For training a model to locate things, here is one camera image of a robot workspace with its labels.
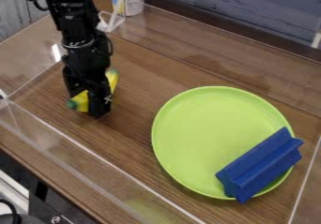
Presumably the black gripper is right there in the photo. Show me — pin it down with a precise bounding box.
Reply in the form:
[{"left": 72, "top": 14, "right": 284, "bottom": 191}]
[{"left": 61, "top": 37, "right": 112, "bottom": 117}]

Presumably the yellow toy banana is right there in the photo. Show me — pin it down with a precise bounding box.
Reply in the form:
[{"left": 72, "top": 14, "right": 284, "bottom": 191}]
[{"left": 66, "top": 68, "right": 119, "bottom": 112}]

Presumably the blue plastic block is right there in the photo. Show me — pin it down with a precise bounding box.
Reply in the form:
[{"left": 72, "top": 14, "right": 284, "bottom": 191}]
[{"left": 215, "top": 127, "right": 303, "bottom": 203}]

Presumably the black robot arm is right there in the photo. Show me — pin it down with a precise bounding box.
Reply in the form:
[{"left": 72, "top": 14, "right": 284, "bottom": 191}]
[{"left": 28, "top": 0, "right": 112, "bottom": 117}]

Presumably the green round plate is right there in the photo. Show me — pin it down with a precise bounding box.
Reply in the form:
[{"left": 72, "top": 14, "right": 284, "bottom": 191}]
[{"left": 149, "top": 86, "right": 291, "bottom": 200}]

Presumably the clear acrylic enclosure wall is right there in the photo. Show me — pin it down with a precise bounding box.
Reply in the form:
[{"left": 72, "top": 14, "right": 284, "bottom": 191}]
[{"left": 0, "top": 0, "right": 321, "bottom": 224}]

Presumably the black cable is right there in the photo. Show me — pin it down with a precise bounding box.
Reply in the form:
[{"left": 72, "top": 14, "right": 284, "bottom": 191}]
[{"left": 0, "top": 199, "right": 22, "bottom": 224}]

